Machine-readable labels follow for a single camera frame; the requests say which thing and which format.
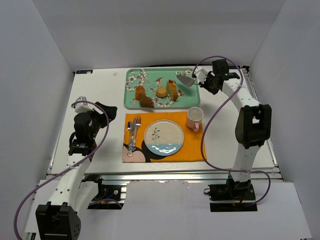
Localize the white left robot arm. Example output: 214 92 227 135
35 100 118 240

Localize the metal cake server wooden handle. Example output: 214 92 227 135
176 74 199 88

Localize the orange cartoon placemat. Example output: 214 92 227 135
122 111 206 163

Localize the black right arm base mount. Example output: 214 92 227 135
203 184 258 213

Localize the sliced bread loaf piece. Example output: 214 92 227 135
166 79 179 102

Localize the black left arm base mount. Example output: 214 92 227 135
82 174 126 210

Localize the pink ceramic mug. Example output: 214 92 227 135
186 106 204 132

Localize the golden croissant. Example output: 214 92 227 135
135 85 146 101

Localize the left blue table label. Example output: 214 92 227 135
75 69 93 75

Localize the round yellow muffin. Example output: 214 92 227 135
156 86 168 98

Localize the green floral serving tray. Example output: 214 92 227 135
123 67 201 109

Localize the blue white ceramic plate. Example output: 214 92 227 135
143 119 184 157

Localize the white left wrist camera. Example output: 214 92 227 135
71 96 94 114

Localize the silver spoon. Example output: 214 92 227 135
127 121 134 157

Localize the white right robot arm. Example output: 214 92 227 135
193 59 272 192

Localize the silver fork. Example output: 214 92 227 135
132 115 142 147

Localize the dark brown chocolate pastry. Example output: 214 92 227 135
139 93 155 108

